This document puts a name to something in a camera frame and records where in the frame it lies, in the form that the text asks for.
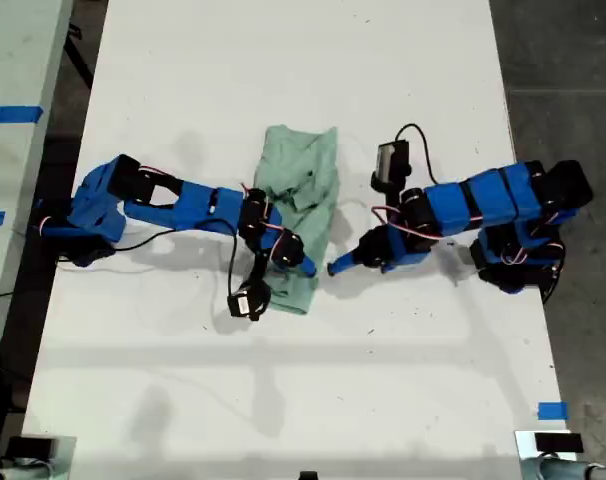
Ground pale green T-shirt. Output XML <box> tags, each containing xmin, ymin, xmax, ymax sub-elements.
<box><xmin>252</xmin><ymin>124</ymin><xmax>342</xmax><ymax>317</ymax></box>

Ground small black box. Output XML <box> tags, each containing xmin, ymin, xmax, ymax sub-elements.
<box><xmin>6</xmin><ymin>436</ymin><xmax>54</xmax><ymax>459</ymax></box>
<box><xmin>534</xmin><ymin>432</ymin><xmax>584</xmax><ymax>454</ymax></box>

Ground gripper's black camera box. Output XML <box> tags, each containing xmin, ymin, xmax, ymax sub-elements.
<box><xmin>226</xmin><ymin>282</ymin><xmax>272</xmax><ymax>322</ymax></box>
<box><xmin>371</xmin><ymin>140</ymin><xmax>413</xmax><ymax>194</ymax></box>

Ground square blue tape piece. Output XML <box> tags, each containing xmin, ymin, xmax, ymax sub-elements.
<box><xmin>537</xmin><ymin>401</ymin><xmax>569</xmax><ymax>421</ymax></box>

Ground silver metal plate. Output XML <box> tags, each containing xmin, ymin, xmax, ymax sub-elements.
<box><xmin>21</xmin><ymin>434</ymin><xmax>78</xmax><ymax>480</ymax></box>
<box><xmin>513</xmin><ymin>428</ymin><xmax>579</xmax><ymax>464</ymax></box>

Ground pale grey side table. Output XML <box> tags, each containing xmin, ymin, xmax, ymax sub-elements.
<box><xmin>0</xmin><ymin>0</ymin><xmax>75</xmax><ymax>396</ymax></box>

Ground grey metal pipe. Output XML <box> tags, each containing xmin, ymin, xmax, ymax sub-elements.
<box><xmin>0</xmin><ymin>459</ymin><xmax>59</xmax><ymax>480</ymax></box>
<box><xmin>520</xmin><ymin>457</ymin><xmax>606</xmax><ymax>480</ymax></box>

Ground camera's black cable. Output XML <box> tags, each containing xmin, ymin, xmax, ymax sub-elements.
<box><xmin>113</xmin><ymin>217</ymin><xmax>242</xmax><ymax>301</ymax></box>
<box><xmin>393</xmin><ymin>123</ymin><xmax>440</xmax><ymax>185</ymax></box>

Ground long blue tape strip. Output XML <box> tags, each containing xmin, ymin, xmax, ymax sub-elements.
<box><xmin>0</xmin><ymin>104</ymin><xmax>45</xmax><ymax>124</ymax></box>

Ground black stand leg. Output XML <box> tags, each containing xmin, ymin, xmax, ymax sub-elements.
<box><xmin>65</xmin><ymin>22</ymin><xmax>97</xmax><ymax>91</ymax></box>

